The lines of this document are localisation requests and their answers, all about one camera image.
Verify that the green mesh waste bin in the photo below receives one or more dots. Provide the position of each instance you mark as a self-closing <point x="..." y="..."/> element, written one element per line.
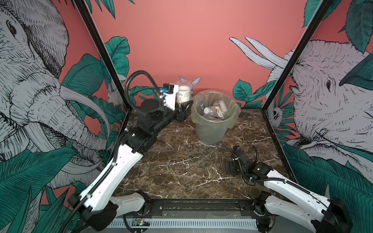
<point x="209" y="134"/>

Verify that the left black frame post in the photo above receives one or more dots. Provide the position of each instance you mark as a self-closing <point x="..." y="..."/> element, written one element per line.
<point x="91" y="26"/>

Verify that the right black frame post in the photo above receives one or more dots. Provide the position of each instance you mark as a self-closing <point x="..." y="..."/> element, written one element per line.
<point x="316" y="19"/>

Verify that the translucent plastic bin liner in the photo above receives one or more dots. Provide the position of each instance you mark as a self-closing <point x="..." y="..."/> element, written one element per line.
<point x="210" y="96"/>

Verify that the beige label small bottle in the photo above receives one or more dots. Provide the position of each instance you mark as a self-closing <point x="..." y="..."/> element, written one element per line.
<point x="221" y="109"/>

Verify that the white label bottle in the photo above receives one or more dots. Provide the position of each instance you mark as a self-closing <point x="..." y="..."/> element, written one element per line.
<point x="211" y="111"/>

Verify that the black frame post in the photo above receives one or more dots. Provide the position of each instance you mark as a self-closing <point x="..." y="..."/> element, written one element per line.
<point x="91" y="26"/>
<point x="316" y="19"/>

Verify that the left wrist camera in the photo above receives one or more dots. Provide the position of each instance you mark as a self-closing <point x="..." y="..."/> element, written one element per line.
<point x="168" y="95"/>

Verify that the black front mounting rail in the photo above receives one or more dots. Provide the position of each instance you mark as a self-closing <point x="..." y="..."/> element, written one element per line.
<point x="244" y="207"/>

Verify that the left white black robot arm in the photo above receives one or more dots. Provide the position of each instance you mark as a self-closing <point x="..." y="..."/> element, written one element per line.
<point x="96" y="205"/>

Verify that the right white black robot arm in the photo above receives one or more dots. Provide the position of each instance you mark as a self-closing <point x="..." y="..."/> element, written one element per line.
<point x="315" y="212"/>

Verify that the white slotted cable duct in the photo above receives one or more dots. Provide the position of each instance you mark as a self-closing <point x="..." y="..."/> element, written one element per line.
<point x="198" y="223"/>

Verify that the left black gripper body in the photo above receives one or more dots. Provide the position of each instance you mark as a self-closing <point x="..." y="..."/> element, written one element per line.
<point x="168" y="115"/>

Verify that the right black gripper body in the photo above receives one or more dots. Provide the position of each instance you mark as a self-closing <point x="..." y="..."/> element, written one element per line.
<point x="233" y="169"/>

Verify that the crushed clear bottle white cap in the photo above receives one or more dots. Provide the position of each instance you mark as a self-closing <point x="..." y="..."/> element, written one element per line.
<point x="202" y="104"/>

